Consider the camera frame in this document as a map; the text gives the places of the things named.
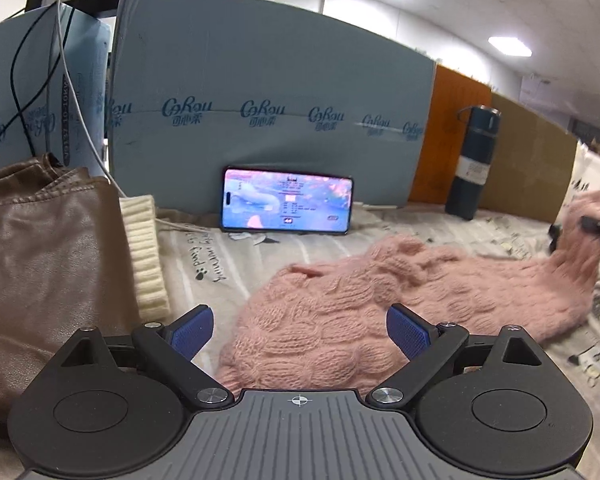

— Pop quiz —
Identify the black cable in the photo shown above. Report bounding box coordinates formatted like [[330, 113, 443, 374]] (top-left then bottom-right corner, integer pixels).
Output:
[[0, 0, 97, 162]]

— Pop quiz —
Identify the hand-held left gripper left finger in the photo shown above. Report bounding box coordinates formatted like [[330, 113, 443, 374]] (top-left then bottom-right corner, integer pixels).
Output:
[[55, 304, 236, 409]]

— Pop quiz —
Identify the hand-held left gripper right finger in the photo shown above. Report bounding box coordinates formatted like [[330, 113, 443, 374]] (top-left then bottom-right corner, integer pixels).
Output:
[[365, 303, 549, 409]]

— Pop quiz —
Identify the pink knit sweater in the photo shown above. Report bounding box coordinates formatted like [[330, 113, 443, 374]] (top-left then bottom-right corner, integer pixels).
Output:
[[215, 190, 600, 394]]

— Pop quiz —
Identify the dark blue thermos bottle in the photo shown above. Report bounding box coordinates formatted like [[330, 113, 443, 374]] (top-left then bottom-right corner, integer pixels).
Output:
[[444, 104, 502, 221]]

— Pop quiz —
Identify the smartphone with lit screen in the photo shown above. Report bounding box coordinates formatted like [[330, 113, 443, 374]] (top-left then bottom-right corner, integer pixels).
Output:
[[221, 166, 355, 236]]

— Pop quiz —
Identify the brown leather garment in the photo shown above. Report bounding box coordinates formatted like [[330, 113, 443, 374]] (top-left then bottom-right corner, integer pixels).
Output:
[[0, 152, 147, 428]]

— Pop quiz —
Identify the white cable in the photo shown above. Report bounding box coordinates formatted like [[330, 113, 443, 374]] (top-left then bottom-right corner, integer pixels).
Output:
[[57, 0, 129, 198]]

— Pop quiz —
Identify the white printed panel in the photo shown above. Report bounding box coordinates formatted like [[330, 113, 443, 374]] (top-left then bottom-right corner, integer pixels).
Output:
[[561, 141, 600, 202]]

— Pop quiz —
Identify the large blue printed foam board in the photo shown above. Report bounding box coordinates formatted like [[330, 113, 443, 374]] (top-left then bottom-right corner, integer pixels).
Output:
[[107, 0, 439, 217]]

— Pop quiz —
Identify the small blue printed foam board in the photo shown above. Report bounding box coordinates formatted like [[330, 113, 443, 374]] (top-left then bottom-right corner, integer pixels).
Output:
[[0, 2, 114, 177]]

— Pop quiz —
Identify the orange board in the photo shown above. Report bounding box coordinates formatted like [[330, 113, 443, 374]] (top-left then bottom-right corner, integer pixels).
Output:
[[409, 62, 494, 206]]

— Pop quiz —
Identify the brown cardboard sheet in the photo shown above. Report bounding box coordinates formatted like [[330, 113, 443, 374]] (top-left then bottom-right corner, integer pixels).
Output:
[[477, 91, 581, 226]]

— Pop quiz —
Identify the ceiling light panel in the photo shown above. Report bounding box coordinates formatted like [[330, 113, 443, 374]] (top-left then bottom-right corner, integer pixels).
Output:
[[487, 35, 534, 59]]

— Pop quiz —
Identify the cream ribbed knit garment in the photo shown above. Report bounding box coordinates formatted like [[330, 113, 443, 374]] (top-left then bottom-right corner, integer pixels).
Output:
[[118, 193, 171, 320]]

